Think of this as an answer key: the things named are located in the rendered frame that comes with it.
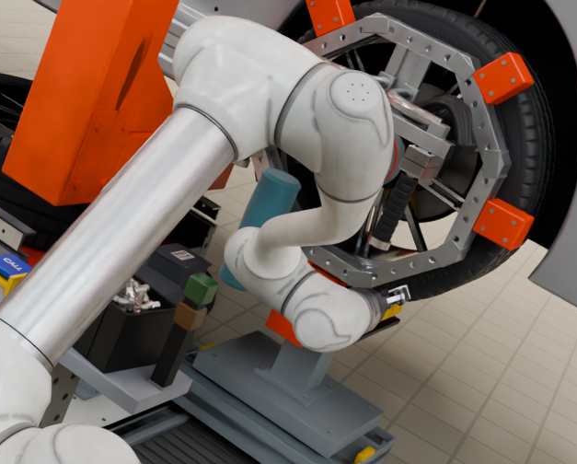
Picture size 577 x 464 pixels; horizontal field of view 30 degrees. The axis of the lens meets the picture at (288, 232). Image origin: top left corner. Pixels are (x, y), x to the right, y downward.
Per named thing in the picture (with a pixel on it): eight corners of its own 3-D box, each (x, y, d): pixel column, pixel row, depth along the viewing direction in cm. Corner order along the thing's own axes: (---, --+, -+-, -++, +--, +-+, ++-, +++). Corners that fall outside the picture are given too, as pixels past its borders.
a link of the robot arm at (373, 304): (376, 332, 194) (389, 327, 200) (362, 284, 195) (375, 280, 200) (333, 344, 199) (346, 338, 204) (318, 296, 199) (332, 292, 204)
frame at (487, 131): (432, 325, 230) (549, 92, 214) (421, 330, 224) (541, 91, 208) (233, 204, 250) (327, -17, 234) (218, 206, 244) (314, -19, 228)
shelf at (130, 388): (188, 393, 192) (193, 378, 191) (132, 416, 177) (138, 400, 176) (17, 273, 208) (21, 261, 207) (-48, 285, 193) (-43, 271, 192)
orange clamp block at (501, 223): (482, 226, 224) (520, 248, 221) (470, 230, 217) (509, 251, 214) (497, 197, 222) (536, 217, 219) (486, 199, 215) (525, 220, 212)
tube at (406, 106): (471, 138, 216) (495, 90, 213) (440, 140, 199) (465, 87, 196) (398, 100, 223) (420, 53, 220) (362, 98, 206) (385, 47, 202)
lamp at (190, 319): (201, 329, 182) (209, 308, 181) (188, 332, 178) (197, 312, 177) (182, 317, 183) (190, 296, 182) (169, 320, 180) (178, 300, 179)
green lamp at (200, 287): (212, 303, 180) (220, 283, 179) (199, 307, 177) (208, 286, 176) (193, 291, 182) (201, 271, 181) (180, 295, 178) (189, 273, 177)
